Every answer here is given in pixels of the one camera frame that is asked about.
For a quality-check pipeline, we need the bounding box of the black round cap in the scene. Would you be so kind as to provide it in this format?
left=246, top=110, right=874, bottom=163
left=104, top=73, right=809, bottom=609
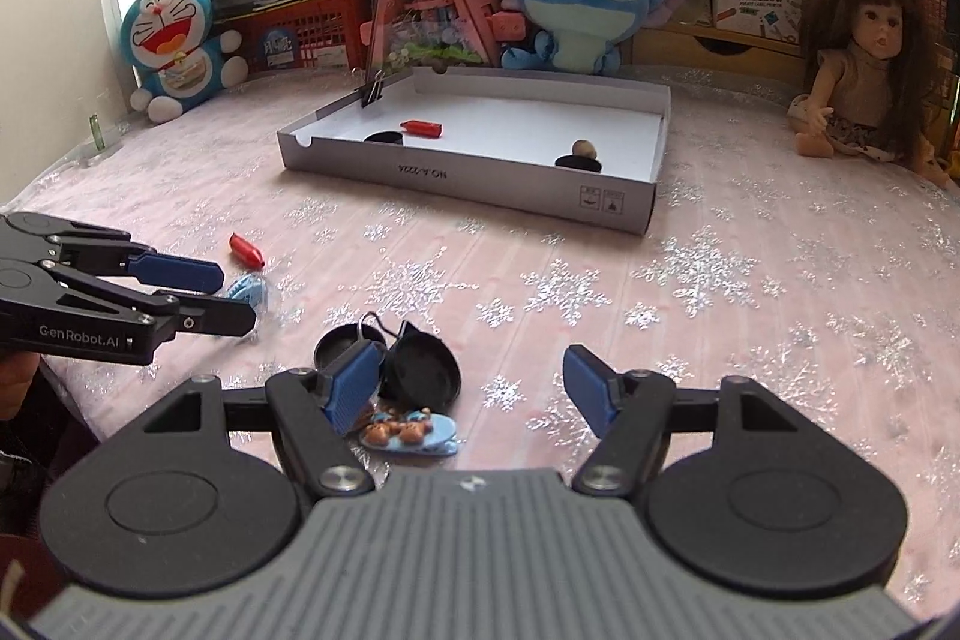
left=364, top=130, right=404, bottom=145
left=555, top=154, right=602, bottom=174
left=314, top=321, right=386, bottom=370

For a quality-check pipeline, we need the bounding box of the Doraemon plush toy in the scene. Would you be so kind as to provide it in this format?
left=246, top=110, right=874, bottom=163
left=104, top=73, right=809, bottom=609
left=121, top=0, right=249, bottom=124

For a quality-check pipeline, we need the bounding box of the black round lid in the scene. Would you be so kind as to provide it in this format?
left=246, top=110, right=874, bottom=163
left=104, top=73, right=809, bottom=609
left=379, top=320, right=462, bottom=414

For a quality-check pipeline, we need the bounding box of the brown haired doll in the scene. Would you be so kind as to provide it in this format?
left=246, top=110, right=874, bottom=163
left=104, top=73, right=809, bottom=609
left=788, top=0, right=950, bottom=188

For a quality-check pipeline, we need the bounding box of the blue Stitch plush toy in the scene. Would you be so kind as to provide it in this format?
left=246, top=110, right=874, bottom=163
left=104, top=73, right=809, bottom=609
left=501, top=0, right=685, bottom=76

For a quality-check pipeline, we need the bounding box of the red plastic crate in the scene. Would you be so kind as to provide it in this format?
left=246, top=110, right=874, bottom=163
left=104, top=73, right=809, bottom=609
left=213, top=0, right=371, bottom=74

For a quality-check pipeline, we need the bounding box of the black binder clip on tray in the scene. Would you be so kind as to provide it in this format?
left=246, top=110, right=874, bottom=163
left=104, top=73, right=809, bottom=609
left=356, top=68, right=386, bottom=107

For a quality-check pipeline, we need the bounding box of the black binder clip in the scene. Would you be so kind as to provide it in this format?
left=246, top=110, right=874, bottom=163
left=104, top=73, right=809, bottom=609
left=358, top=310, right=407, bottom=349
left=356, top=68, right=386, bottom=107

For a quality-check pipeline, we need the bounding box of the pink triangular dollhouse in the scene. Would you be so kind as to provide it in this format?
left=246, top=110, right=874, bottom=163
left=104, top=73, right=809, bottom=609
left=361, top=0, right=527, bottom=74

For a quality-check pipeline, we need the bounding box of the person left hand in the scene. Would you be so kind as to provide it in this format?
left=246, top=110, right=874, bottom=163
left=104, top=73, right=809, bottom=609
left=0, top=351, right=41, bottom=420

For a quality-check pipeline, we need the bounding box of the white cardboard tray box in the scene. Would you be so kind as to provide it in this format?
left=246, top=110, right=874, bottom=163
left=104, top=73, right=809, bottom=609
left=278, top=68, right=672, bottom=236

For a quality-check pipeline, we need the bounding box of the wooden drawer box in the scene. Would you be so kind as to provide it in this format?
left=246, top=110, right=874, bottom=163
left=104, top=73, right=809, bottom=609
left=623, top=23, right=804, bottom=88

